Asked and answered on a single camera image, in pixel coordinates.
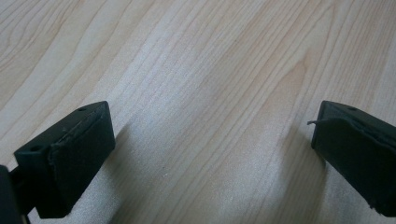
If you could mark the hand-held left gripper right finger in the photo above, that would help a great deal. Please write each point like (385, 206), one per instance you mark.
(358, 155)

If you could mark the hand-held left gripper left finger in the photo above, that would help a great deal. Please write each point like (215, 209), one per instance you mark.
(71, 161)

